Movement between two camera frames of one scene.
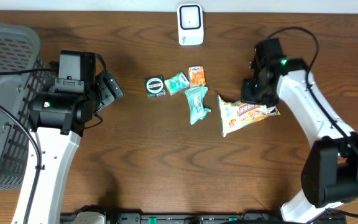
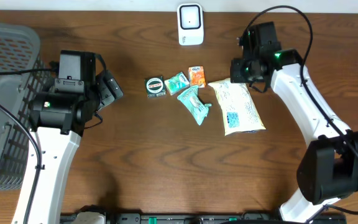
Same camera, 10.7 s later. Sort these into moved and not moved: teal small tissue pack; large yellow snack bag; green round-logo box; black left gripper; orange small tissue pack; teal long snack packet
Moved: large yellow snack bag; teal long snack packet
Not moved: teal small tissue pack; green round-logo box; orange small tissue pack; black left gripper
